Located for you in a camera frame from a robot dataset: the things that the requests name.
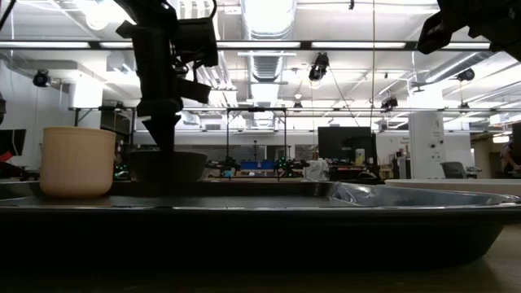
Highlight thin hanging cable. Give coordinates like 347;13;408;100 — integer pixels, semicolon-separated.
370;0;376;129

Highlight white bag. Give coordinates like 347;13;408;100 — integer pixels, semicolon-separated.
304;158;330;182

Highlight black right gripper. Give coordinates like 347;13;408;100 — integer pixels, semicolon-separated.
417;0;521;62

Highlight black serving tray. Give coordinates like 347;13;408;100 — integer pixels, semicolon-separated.
0;181;521;273

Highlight black computer monitor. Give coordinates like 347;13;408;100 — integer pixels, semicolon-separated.
317;125;378;166

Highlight white pillar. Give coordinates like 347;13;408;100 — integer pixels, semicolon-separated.
408;112;447;180

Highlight grey office chair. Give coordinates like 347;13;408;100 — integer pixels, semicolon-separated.
440;161;468;180

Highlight black bowl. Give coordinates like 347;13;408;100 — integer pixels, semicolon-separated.
129;150;208;185

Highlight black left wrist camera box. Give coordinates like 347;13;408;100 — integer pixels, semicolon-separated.
174;16;220;69

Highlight silver ceiling duct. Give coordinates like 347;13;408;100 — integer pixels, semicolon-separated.
239;0;298;85

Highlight black metal rig frame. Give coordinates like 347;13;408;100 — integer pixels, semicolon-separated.
0;40;521;51

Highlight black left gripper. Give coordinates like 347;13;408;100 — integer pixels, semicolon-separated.
116;19;212;154

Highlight blue storage bins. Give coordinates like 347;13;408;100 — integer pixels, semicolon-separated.
239;160;278;171

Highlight person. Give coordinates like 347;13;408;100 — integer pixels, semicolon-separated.
500;136;521;177

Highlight black background station frame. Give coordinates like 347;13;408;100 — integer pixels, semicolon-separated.
225;107;288;180

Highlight orange cup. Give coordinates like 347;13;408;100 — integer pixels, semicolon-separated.
39;125;117;199

